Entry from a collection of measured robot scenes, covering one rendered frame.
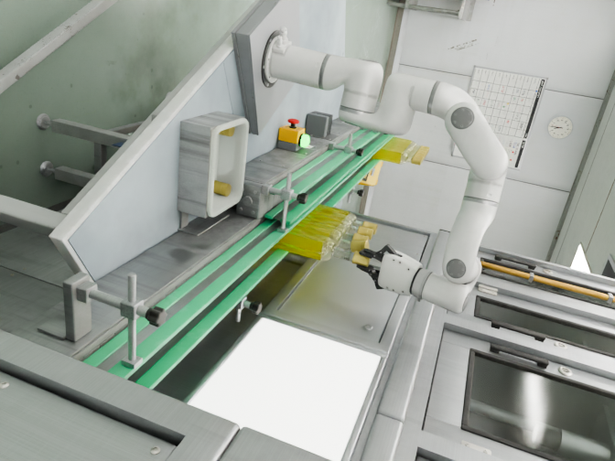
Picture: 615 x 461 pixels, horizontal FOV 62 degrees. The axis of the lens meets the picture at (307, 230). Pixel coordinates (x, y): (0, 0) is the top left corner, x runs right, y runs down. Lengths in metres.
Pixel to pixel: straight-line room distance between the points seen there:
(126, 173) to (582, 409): 1.17
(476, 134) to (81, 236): 0.86
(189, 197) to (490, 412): 0.85
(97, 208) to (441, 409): 0.84
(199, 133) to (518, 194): 6.52
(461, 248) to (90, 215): 0.81
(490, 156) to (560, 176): 6.21
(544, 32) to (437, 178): 2.20
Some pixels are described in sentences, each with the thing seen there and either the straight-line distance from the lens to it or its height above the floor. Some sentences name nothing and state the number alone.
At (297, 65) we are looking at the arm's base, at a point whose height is 0.89.
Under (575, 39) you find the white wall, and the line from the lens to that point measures 7.22.
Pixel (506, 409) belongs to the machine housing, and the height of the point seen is 1.61.
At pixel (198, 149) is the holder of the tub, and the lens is 1.21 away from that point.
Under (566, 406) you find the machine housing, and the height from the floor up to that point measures 1.75.
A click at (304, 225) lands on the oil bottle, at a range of 1.49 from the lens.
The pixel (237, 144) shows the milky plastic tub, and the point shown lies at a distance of 1.34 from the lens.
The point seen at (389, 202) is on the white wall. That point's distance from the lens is 7.66.
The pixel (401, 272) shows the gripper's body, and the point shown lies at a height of 1.29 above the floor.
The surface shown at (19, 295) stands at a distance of 1.49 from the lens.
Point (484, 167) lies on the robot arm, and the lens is 1.24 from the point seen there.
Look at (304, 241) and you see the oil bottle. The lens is 1.42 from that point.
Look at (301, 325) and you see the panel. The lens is 1.31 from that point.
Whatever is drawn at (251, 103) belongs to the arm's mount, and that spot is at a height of 0.78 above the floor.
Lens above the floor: 1.39
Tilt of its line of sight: 15 degrees down
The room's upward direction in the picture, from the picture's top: 105 degrees clockwise
